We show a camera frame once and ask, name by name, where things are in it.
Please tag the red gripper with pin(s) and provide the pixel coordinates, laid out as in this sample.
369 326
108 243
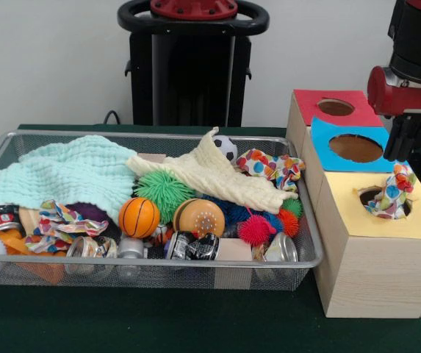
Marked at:
416 99

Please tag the colourful polka dot cloth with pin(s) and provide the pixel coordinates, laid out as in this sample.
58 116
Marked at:
265 165
392 195
59 224

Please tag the wooden box with three holes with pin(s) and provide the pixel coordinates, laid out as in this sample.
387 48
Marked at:
375 276

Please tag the shallow mesh bin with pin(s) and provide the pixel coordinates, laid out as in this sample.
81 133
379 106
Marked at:
158 274

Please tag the crushed silver can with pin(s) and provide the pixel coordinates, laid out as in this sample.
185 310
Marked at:
285 250

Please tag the small toy soccer ball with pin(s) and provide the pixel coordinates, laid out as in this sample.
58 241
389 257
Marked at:
226 147

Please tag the cream waffle cloth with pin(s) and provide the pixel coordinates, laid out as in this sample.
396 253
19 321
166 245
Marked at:
225 180

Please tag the hamburger toy ball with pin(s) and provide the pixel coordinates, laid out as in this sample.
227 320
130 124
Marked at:
197 218

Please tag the green spiky rubber ball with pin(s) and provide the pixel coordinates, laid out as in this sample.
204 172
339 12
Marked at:
158 189

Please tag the orange toy basketball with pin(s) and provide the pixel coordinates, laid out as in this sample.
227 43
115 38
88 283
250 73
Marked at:
138 217

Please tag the mint green waffle cloth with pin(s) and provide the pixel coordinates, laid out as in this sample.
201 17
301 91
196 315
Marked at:
67 173

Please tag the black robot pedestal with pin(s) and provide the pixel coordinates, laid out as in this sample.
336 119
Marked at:
180 92

